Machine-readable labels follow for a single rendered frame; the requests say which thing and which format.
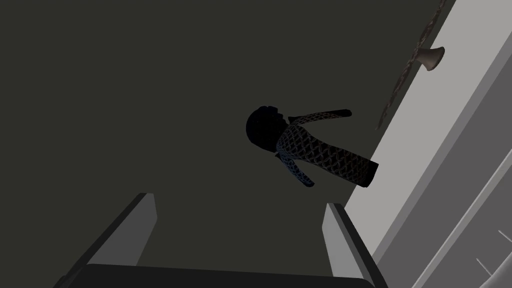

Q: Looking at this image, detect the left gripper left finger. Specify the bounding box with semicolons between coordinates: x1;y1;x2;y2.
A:
59;192;158;283

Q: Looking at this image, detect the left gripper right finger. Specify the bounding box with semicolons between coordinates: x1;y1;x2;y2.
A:
321;202;390;288

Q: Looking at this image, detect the dark patterned doll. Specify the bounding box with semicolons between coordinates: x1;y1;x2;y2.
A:
245;105;380;189

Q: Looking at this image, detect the beige round knob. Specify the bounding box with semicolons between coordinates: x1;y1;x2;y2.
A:
415;45;446;73

